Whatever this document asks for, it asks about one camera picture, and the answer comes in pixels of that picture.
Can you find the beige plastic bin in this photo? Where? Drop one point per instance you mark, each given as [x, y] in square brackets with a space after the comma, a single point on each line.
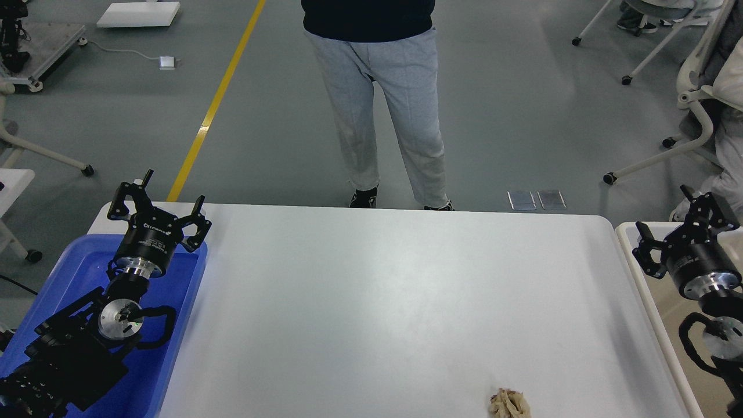
[703, 394]

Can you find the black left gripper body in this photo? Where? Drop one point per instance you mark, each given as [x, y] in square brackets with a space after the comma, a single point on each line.
[151, 236]

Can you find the white chair base left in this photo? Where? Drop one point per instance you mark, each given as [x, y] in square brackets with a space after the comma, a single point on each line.
[17, 146]

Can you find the white office chair right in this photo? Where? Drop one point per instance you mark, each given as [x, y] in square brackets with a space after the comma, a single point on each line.
[690, 96]

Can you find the white power adapter with cable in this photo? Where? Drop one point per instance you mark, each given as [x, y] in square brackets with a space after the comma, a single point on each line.
[164, 62]

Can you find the white flat board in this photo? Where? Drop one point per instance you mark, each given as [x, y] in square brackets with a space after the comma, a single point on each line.
[139, 14]

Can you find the right metal floor plate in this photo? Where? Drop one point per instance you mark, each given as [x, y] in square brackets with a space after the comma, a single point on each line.
[551, 200]

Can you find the white chair legs far right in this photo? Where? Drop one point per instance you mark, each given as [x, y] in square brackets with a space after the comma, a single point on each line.
[638, 17]

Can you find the grey wheeled cart platform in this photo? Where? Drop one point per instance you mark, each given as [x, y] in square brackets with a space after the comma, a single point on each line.
[34, 50]

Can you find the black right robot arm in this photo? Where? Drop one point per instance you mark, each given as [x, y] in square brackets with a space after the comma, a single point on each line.
[716, 313]

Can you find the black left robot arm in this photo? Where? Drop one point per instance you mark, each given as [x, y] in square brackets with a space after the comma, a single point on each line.
[102, 336]

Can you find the left metal floor plate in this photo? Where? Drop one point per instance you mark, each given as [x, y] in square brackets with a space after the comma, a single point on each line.
[521, 200]

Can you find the crumpled beige paper ball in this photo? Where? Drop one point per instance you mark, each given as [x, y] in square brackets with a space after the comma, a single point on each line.
[508, 403]

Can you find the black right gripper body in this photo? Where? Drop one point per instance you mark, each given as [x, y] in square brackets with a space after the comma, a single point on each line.
[701, 268]

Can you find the seated person light clothes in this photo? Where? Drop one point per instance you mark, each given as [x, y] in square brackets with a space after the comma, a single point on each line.
[728, 116]

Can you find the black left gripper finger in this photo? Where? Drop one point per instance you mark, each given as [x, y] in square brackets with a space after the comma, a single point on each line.
[118, 210]
[203, 225]

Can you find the metal floor plate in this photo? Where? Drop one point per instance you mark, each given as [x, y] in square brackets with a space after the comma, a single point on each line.
[551, 200]
[521, 200]

